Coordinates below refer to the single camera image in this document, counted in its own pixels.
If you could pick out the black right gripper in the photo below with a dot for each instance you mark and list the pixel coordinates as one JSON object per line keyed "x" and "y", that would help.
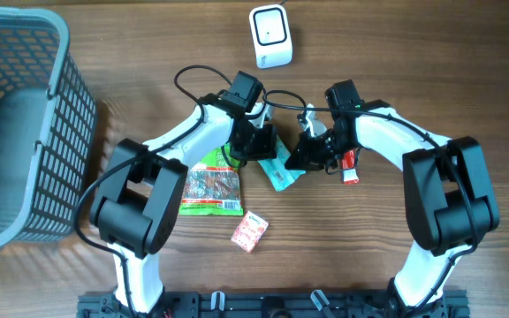
{"x": 304, "y": 149}

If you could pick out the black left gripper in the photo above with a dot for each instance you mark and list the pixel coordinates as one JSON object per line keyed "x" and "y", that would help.
{"x": 268, "y": 151}

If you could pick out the red snack stick packet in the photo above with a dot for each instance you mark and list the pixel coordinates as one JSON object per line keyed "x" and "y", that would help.
{"x": 348, "y": 167}

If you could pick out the teal snack packet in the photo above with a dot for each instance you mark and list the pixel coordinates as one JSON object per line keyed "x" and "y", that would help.
{"x": 280, "y": 177}

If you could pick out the green gummy candy bag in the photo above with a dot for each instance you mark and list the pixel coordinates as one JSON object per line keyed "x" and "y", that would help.
{"x": 213, "y": 186}

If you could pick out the red tissue pack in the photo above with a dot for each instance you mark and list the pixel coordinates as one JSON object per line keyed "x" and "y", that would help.
{"x": 249, "y": 231}

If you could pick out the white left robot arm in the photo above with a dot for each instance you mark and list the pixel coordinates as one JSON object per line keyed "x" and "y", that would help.
{"x": 138, "y": 197}

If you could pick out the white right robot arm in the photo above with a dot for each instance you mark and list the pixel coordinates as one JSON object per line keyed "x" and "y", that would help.
{"x": 450, "y": 202}

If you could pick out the white barcode scanner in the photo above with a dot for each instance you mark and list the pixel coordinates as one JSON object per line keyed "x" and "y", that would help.
{"x": 271, "y": 36}

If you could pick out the grey plastic shopping basket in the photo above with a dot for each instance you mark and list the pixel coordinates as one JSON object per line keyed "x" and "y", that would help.
{"x": 47, "y": 126}

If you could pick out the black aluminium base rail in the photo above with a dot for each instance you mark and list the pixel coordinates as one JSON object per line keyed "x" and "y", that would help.
{"x": 363, "y": 303}

